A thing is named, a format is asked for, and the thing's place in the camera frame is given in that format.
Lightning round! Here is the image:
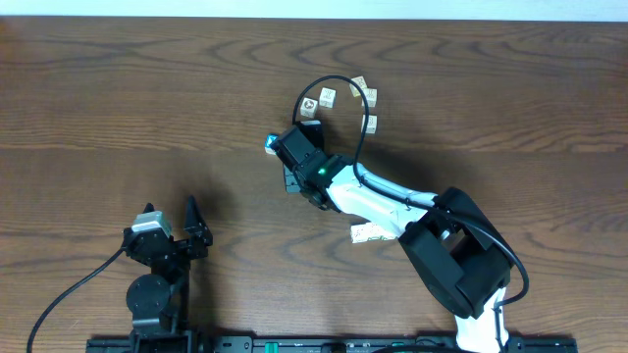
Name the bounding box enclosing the wooden block beside yellow one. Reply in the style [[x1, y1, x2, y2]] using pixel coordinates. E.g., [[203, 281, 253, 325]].
[[364, 88, 378, 108]]

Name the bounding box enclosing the wooden block with ring picture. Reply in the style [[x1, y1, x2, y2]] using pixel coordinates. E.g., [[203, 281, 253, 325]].
[[360, 115, 378, 134]]

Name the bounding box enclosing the wooden block with X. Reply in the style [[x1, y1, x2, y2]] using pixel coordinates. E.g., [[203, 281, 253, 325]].
[[319, 87, 337, 109]]

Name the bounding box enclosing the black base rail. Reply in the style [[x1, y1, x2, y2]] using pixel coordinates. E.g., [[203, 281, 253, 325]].
[[85, 335, 578, 353]]

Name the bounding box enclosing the left black cable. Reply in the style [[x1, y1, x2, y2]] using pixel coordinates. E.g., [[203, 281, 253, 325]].
[[26, 248, 127, 353]]

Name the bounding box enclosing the wooden block with red circle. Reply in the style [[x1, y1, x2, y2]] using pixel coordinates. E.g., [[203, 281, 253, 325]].
[[299, 97, 318, 119]]

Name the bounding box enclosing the black cable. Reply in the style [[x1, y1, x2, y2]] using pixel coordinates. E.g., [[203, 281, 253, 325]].
[[26, 248, 127, 353], [291, 75, 531, 353]]

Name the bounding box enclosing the green-edged wooden block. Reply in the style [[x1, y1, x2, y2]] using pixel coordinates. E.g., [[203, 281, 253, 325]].
[[349, 223, 374, 243], [369, 224, 397, 241]]

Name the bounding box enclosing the right black cable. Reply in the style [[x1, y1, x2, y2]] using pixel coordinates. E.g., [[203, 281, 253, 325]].
[[291, 75, 531, 353]]

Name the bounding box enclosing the blue X wooden block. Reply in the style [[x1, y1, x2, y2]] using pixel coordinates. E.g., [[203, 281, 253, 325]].
[[264, 134, 278, 155]]

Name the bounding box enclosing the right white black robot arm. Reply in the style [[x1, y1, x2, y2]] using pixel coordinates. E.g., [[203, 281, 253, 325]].
[[269, 124, 514, 352]]

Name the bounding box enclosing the yellow-edged wooden block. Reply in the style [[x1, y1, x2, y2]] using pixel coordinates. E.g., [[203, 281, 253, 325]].
[[349, 76, 368, 97]]

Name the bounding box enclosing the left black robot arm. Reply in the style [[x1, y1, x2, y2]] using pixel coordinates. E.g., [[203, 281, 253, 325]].
[[122, 196, 213, 353]]

